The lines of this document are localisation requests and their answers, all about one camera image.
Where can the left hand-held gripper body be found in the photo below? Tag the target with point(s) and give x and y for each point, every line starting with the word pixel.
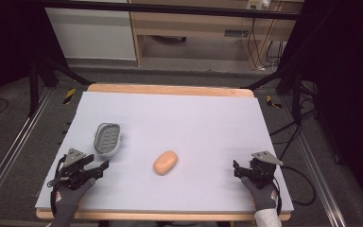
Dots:
pixel 72 171

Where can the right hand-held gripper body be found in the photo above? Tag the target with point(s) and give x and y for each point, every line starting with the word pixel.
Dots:
pixel 262 171

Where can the grey soap dish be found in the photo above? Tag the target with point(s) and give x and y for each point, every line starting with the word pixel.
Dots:
pixel 107 139

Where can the orange bread roll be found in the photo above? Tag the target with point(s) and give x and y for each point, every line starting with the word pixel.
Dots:
pixel 165 162

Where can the person's right hand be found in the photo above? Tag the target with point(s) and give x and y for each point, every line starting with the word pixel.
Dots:
pixel 264 198

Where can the person's left hand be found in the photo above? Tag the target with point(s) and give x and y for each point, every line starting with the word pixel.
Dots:
pixel 67 201

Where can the yellow black floor tape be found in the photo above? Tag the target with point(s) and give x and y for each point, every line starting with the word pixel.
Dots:
pixel 273 102
pixel 69 96

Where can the white table mat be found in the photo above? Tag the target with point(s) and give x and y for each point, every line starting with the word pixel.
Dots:
pixel 182 126

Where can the black metal stand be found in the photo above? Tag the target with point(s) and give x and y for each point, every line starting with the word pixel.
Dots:
pixel 44 75
pixel 291 85

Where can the wooden table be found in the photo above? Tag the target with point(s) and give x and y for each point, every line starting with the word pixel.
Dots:
pixel 170 90

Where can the white cabinet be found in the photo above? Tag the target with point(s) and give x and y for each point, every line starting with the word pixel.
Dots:
pixel 91 34

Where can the dark curtain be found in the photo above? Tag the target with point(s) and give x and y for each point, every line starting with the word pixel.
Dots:
pixel 6 41
pixel 346 78

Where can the wooden desk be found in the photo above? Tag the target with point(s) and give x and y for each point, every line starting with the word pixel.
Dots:
pixel 195 25

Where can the white power strip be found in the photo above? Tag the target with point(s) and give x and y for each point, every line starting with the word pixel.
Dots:
pixel 259 3

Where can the aluminium floor rail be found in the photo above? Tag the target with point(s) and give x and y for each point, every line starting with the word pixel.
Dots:
pixel 315 170
pixel 15 148

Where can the black metal frame bar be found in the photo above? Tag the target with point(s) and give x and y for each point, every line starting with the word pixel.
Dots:
pixel 170 8

